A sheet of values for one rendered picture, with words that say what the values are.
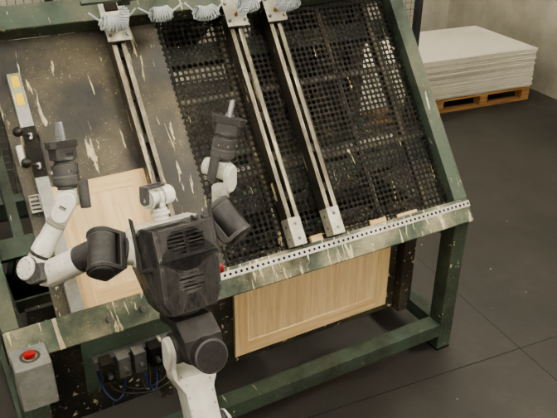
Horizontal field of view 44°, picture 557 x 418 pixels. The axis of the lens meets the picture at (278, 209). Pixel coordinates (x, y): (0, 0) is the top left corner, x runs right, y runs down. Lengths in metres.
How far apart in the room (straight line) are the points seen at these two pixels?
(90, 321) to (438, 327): 1.92
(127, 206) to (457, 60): 4.87
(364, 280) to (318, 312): 0.29
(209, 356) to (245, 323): 1.11
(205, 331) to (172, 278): 0.22
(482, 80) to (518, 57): 0.46
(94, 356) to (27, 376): 0.36
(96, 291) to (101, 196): 0.37
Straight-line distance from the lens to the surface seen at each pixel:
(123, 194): 2.83
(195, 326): 2.27
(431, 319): 3.86
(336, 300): 3.57
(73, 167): 2.37
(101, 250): 2.22
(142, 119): 2.88
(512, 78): 7.68
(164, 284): 2.17
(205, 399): 2.48
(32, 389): 2.52
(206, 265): 2.20
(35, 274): 2.39
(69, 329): 2.70
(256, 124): 3.04
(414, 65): 3.57
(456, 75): 7.17
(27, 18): 2.92
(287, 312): 3.42
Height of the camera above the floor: 2.48
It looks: 29 degrees down
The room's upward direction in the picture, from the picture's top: straight up
